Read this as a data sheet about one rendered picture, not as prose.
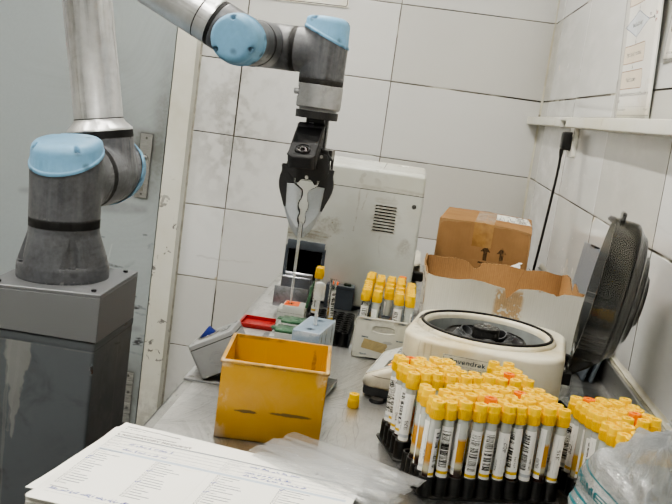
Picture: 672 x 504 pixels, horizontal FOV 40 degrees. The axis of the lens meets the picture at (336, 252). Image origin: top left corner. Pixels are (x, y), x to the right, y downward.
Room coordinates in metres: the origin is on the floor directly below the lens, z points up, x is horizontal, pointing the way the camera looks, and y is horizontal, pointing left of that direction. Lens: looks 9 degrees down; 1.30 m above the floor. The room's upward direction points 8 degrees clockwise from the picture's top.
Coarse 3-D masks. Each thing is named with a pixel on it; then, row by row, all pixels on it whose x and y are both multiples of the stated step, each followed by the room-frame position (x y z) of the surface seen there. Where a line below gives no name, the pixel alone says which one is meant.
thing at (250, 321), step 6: (246, 318) 1.70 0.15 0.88; (252, 318) 1.70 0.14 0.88; (258, 318) 1.70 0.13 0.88; (264, 318) 1.70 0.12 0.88; (270, 318) 1.70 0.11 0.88; (246, 324) 1.64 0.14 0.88; (252, 324) 1.64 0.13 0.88; (258, 324) 1.67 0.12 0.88; (264, 324) 1.67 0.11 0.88; (270, 324) 1.68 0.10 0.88; (270, 330) 1.64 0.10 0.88
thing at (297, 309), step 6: (288, 300) 1.56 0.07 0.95; (282, 306) 1.53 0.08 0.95; (288, 306) 1.53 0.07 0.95; (294, 306) 1.53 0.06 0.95; (300, 306) 1.53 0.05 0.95; (282, 312) 1.53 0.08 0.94; (288, 312) 1.53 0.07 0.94; (294, 312) 1.52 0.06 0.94; (300, 312) 1.52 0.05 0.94; (276, 318) 1.53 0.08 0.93
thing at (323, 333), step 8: (312, 320) 1.35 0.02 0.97; (320, 320) 1.35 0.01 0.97; (328, 320) 1.36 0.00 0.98; (296, 328) 1.28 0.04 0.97; (304, 328) 1.29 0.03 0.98; (312, 328) 1.30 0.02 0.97; (320, 328) 1.30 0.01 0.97; (328, 328) 1.32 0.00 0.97; (296, 336) 1.28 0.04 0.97; (304, 336) 1.27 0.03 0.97; (312, 336) 1.27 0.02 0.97; (320, 336) 1.28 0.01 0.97; (328, 336) 1.33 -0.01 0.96; (328, 344) 1.34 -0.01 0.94; (328, 384) 1.33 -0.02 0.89; (336, 384) 1.36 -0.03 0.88; (328, 392) 1.31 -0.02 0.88
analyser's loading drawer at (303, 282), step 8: (288, 272) 1.86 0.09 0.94; (296, 272) 1.86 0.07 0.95; (288, 280) 1.81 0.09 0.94; (296, 280) 1.81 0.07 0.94; (304, 280) 1.81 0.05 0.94; (280, 288) 1.76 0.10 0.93; (288, 288) 1.76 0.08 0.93; (296, 288) 1.76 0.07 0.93; (304, 288) 1.81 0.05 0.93; (280, 296) 1.76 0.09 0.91; (288, 296) 1.76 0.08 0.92; (296, 296) 1.76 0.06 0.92; (304, 296) 1.76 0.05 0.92; (272, 304) 1.76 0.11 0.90
